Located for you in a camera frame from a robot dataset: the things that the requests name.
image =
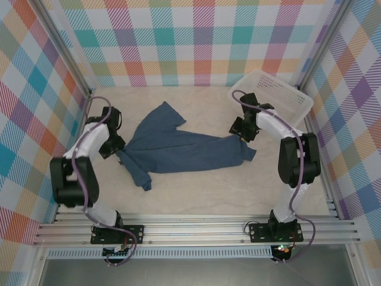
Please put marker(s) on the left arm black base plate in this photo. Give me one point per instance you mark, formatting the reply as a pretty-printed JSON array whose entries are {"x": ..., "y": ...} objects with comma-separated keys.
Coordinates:
[{"x": 137, "y": 232}]

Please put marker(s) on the grey metal sheet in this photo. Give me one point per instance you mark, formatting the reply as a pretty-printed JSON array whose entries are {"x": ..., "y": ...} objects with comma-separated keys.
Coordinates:
[{"x": 193, "y": 272}]

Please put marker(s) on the aluminium side rail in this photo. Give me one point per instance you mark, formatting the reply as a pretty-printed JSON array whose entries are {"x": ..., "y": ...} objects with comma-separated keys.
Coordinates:
[
  {"x": 331, "y": 202},
  {"x": 85, "y": 111}
]

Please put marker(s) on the white perforated plastic basket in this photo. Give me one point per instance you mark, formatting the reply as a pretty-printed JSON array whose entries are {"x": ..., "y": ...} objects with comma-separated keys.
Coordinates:
[{"x": 282, "y": 89}]

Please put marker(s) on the blue t-shirt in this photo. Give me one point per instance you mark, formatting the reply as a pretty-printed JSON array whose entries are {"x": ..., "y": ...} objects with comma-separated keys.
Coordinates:
[{"x": 178, "y": 155}]

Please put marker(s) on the small black controller board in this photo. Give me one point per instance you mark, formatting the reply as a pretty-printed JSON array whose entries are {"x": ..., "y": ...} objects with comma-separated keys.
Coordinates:
[
  {"x": 114, "y": 252},
  {"x": 282, "y": 249}
]

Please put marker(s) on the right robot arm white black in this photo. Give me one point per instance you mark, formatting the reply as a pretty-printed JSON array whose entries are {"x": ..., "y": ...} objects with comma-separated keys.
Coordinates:
[{"x": 297, "y": 161}]

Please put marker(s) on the long aluminium mounting rail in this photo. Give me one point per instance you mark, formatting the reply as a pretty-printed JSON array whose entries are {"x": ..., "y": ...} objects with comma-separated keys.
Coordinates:
[{"x": 193, "y": 232}]

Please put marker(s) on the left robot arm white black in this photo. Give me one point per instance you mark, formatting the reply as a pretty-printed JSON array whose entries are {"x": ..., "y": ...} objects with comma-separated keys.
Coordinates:
[{"x": 92, "y": 140}]

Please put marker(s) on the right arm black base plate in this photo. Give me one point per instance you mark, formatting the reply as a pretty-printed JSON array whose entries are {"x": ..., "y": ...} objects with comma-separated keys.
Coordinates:
[{"x": 259, "y": 232}]

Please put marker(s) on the aluminium frame post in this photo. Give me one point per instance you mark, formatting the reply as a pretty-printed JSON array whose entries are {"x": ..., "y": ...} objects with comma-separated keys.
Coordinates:
[
  {"x": 64, "y": 47},
  {"x": 324, "y": 44}
]

